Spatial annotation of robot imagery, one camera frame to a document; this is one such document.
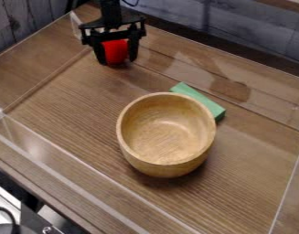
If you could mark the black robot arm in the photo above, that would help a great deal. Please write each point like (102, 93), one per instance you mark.
(113, 14)

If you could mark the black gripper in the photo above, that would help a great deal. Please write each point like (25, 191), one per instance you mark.
(97, 32)

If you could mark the black metal bracket with screw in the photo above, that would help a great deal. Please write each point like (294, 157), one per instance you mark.
(49, 222)

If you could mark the wooden bowl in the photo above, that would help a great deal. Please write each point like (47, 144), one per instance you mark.
(166, 131)

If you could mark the green rectangular block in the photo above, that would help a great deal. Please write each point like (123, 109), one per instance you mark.
(217, 110)

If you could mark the red plush fruit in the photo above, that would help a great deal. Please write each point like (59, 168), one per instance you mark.
(117, 51)

